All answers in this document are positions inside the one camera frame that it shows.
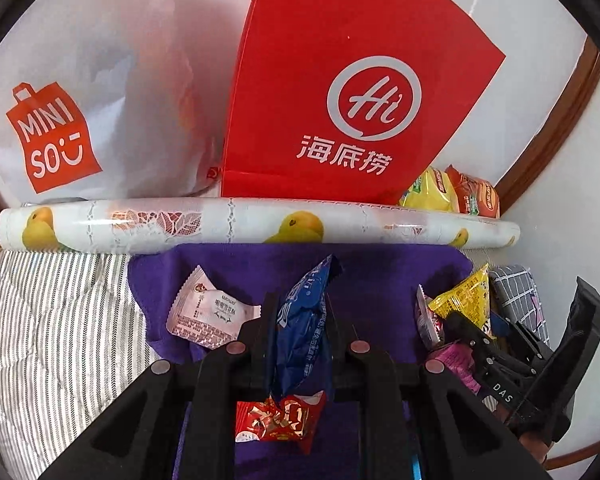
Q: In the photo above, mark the pink Lotso candy packet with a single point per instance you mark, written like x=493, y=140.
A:
x=429, y=325

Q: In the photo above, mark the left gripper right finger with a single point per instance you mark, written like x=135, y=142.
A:
x=346, y=371

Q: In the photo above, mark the rolled fruit-print mat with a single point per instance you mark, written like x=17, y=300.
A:
x=148, y=225

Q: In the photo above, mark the pale pink snack packet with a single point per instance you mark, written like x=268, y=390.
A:
x=207, y=316

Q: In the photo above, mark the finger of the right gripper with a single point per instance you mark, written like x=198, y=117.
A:
x=459, y=328

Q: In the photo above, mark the yellow snack packet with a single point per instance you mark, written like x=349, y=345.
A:
x=471, y=298

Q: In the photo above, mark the person's right hand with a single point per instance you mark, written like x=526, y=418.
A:
x=531, y=442

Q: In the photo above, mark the grey checked fabric bundle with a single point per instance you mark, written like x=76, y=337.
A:
x=516, y=297

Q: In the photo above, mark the white Miniso plastic bag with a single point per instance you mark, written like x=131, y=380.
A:
x=97, y=101

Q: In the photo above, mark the yellow chips bag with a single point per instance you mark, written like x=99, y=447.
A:
x=432, y=190

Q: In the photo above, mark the magenta snack packet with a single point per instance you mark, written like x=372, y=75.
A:
x=457, y=357

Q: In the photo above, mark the brown wooden door frame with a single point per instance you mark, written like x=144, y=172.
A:
x=555, y=131

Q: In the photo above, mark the red snack packet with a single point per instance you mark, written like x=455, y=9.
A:
x=293, y=419

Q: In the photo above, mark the orange chips bag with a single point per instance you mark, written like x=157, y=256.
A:
x=475, y=196

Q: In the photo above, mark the red Haidilao paper bag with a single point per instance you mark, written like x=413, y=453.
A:
x=349, y=99

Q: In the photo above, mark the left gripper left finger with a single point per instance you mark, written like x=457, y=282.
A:
x=256, y=366

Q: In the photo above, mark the striped quilted mattress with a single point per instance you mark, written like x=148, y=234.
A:
x=72, y=338

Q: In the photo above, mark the blue snack packet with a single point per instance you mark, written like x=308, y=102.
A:
x=301, y=320

